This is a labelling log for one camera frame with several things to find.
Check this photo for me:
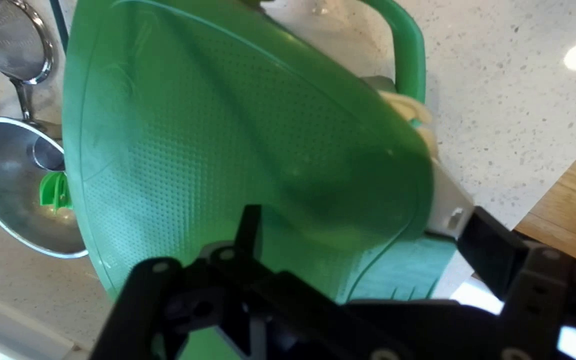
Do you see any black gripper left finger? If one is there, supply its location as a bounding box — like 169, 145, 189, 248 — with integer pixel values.
90, 203, 345, 360

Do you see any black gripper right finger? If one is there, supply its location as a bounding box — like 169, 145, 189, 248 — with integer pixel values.
457, 206, 576, 360

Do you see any small green plastic item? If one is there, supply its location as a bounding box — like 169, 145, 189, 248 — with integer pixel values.
36, 168, 76, 210

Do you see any steel mixing bowl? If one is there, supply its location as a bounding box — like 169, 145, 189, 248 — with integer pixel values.
0, 116, 90, 261

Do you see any steel mesh strainer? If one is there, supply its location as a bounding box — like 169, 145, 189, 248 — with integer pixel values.
0, 0, 61, 126

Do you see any black power cable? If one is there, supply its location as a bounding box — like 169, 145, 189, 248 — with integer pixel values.
47, 0, 72, 52

